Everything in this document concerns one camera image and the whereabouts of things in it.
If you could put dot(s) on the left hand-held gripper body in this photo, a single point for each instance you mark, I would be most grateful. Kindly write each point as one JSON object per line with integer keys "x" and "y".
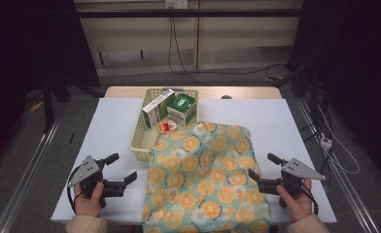
{"x": 86, "y": 170}

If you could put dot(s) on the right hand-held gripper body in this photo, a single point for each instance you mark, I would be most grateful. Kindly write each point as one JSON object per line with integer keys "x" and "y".
{"x": 298, "y": 170}

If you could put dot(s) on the pale yellow plastic basket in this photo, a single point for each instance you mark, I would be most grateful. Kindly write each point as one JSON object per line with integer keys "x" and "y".
{"x": 145, "y": 137}

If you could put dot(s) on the orange print cloth bag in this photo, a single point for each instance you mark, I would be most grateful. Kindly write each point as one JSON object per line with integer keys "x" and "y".
{"x": 204, "y": 174}

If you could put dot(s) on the small red orange packet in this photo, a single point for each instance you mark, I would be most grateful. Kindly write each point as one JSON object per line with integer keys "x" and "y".
{"x": 166, "y": 127}

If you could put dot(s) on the white and green long box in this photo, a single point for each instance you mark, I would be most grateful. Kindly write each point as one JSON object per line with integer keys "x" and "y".
{"x": 154, "y": 110}

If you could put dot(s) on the green square box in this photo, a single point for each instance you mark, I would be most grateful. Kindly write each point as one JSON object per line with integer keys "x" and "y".
{"x": 182, "y": 108}

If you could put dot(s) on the person's right hand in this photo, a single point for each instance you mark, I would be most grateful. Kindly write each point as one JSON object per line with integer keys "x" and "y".
{"x": 298, "y": 205}

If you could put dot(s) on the person's left hand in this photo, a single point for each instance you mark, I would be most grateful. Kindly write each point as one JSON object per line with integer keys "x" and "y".
{"x": 88, "y": 205}

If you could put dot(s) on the small black stick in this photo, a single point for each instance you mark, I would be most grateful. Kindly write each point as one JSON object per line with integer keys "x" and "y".
{"x": 71, "y": 137}

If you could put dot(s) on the white power strip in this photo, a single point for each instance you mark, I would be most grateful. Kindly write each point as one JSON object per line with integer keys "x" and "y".
{"x": 326, "y": 143}

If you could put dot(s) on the black metal stand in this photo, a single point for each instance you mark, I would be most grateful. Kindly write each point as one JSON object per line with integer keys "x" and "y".
{"x": 48, "y": 103}

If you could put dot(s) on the yellow floor tape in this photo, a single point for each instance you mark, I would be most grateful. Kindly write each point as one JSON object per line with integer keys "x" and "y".
{"x": 37, "y": 106}

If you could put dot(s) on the dark curtain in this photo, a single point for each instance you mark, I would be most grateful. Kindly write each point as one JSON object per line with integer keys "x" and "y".
{"x": 363, "y": 64}
{"x": 23, "y": 48}

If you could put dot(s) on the black horizontal metal bar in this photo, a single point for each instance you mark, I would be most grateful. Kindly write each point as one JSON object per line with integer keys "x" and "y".
{"x": 191, "y": 13}

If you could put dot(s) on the aluminium floor rail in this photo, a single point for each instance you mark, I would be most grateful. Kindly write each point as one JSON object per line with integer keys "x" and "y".
{"x": 26, "y": 181}
{"x": 344, "y": 181}

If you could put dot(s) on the white wall socket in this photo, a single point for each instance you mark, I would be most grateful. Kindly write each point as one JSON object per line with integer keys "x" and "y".
{"x": 176, "y": 3}

